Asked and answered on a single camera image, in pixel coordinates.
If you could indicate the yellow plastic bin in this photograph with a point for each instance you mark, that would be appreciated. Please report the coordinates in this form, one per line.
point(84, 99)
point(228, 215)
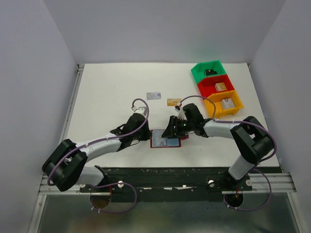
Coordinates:
point(218, 112)

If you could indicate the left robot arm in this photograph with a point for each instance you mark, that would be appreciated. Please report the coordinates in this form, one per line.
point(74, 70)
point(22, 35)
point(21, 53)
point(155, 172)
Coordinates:
point(65, 167)

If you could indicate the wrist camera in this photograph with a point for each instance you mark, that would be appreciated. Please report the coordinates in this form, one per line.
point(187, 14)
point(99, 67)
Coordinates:
point(140, 110)
point(181, 114)

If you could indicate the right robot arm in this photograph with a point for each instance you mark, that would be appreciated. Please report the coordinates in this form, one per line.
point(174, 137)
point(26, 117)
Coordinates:
point(252, 139)

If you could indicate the red leather card holder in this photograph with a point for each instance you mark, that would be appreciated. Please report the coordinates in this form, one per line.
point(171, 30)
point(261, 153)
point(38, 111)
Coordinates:
point(171, 142)

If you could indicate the aluminium front rail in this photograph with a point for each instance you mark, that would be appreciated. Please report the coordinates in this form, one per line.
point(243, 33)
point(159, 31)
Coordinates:
point(117, 181)

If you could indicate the aluminium left side rail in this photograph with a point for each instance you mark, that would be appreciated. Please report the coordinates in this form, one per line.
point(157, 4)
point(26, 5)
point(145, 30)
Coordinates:
point(65, 129)

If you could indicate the aluminium rail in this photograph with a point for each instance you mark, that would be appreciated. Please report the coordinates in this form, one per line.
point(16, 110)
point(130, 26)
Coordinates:
point(65, 129)
point(117, 181)

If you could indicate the black item in green bin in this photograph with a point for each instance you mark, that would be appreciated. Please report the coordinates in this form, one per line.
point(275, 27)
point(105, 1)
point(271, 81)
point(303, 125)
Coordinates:
point(210, 72)

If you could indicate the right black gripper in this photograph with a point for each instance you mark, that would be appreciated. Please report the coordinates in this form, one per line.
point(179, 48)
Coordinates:
point(170, 132)

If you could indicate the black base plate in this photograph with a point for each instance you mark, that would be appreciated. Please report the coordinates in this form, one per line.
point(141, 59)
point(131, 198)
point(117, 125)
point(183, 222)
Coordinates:
point(132, 194)

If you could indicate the white VIP card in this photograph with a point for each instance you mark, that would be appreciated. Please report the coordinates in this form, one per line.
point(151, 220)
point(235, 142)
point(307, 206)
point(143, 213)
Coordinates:
point(153, 96)
point(157, 139)

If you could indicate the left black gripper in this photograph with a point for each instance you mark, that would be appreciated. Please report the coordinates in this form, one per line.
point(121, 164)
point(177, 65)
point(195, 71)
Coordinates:
point(146, 136)

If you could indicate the red plastic bin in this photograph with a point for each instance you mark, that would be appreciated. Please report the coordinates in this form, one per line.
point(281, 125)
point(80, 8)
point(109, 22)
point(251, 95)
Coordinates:
point(207, 85)

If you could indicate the white box in yellow bin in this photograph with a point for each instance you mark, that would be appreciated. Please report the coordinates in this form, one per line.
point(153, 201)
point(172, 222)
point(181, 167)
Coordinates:
point(227, 104)

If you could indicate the green plastic bin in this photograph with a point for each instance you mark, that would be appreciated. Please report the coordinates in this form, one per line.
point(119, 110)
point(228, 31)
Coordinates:
point(198, 71)

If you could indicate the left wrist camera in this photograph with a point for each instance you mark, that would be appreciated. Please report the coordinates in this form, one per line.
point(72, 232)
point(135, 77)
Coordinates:
point(140, 110)

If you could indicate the gold credit card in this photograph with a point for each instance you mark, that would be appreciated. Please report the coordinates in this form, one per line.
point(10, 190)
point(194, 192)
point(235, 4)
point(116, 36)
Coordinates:
point(174, 102)

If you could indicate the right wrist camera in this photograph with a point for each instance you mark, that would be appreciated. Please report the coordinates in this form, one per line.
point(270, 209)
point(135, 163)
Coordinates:
point(181, 114)

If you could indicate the tan box in red bin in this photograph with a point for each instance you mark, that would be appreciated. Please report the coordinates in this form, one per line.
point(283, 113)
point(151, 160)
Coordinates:
point(220, 87)

